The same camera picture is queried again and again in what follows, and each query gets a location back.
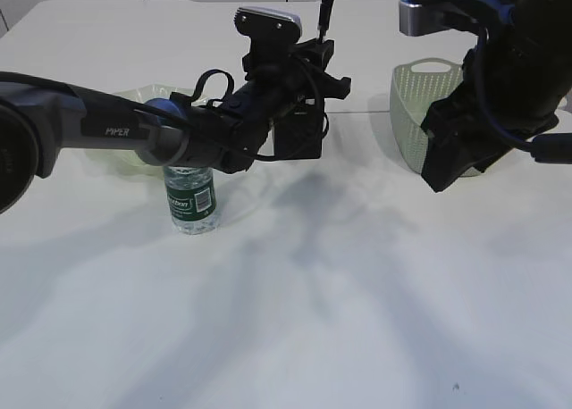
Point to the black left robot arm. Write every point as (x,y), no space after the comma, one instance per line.
(41,117)

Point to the black square pen holder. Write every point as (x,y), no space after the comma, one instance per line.
(297,135)

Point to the blue black right robot arm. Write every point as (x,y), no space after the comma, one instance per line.
(513,81)

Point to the pale green wavy glass plate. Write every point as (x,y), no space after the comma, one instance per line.
(126,163)

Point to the black pen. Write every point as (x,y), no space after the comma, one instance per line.
(324,19)

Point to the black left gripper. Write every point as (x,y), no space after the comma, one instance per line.
(278,77)

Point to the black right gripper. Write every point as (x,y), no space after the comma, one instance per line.
(461,142)

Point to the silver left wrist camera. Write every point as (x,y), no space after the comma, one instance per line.
(267,25)

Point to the clear water bottle green label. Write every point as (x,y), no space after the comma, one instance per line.
(190,194)

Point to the green plastic woven basket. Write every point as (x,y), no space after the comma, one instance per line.
(414,87)

